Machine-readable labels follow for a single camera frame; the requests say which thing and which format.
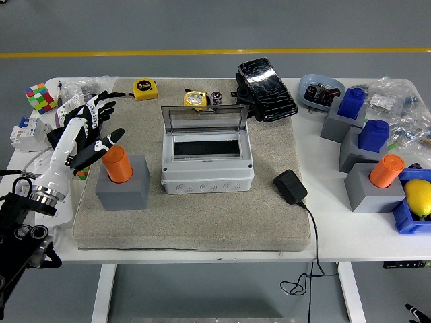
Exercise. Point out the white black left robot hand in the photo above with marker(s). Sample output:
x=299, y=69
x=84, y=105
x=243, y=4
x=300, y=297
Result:
x=64, y=148

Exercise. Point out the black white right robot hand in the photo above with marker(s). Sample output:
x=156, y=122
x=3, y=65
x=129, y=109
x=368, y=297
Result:
x=419, y=314

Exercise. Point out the orange cylinder battery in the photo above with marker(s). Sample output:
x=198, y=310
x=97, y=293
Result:
x=385, y=171
x=118, y=165

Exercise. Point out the grey electrical junction box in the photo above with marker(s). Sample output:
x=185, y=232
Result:
x=205, y=178

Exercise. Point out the blue battery block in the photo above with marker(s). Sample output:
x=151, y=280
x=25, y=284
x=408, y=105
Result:
x=352, y=104
x=373, y=136

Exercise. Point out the black cloth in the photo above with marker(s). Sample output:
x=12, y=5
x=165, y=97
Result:
x=54, y=138

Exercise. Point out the small colourful puzzle cube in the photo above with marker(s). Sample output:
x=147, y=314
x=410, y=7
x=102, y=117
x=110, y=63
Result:
x=82, y=172

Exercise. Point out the white circuit breaker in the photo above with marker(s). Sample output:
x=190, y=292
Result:
x=28, y=134

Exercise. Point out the white purple label card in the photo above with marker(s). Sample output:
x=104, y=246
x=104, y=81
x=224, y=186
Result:
x=69, y=106

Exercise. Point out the black table control panel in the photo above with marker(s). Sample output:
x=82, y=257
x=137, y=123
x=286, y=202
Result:
x=405, y=264

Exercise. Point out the large colourful puzzle cube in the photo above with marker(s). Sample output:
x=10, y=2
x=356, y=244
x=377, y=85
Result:
x=39, y=99

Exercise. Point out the thin dark pen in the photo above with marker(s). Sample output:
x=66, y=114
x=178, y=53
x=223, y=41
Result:
x=60, y=91

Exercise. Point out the clear plastic bag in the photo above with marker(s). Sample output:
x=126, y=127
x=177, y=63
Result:
x=85, y=84

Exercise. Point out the white table leg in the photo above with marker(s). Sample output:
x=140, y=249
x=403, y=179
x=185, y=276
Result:
x=352, y=292
x=102, y=292

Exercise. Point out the grey block with round hole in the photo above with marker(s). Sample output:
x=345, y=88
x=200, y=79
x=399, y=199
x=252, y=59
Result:
x=123, y=196

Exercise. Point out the blue plastic bin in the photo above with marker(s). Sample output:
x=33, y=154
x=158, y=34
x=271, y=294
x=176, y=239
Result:
x=404, y=220

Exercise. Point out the yellow tape measure black label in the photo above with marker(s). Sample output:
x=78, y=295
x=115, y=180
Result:
x=145, y=90

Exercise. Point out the yellow lemon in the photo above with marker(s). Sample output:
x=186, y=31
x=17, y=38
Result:
x=417, y=196

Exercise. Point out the grey holder block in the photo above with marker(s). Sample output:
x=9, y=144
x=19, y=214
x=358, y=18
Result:
x=365, y=196
x=331, y=128
x=350, y=156

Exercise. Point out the yellow tape measure round face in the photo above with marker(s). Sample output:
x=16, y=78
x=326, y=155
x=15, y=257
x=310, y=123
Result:
x=194, y=99

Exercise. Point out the small dark part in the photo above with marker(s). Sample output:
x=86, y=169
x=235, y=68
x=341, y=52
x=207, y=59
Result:
x=415, y=166

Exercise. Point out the grey-brown mat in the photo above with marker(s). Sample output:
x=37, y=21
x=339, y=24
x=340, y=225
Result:
x=202, y=222

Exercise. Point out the green plastic piece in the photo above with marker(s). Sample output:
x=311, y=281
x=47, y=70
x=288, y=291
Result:
x=392, y=145

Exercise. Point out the black power adapter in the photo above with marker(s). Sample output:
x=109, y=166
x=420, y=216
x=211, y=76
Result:
x=290, y=185

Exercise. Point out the clear bags of small parts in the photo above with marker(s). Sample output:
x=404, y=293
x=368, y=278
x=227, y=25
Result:
x=404, y=111

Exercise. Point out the dark capacitors pile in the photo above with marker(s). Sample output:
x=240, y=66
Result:
x=320, y=93

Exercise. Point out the light blue bowl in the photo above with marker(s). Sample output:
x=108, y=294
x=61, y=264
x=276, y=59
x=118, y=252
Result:
x=311, y=80

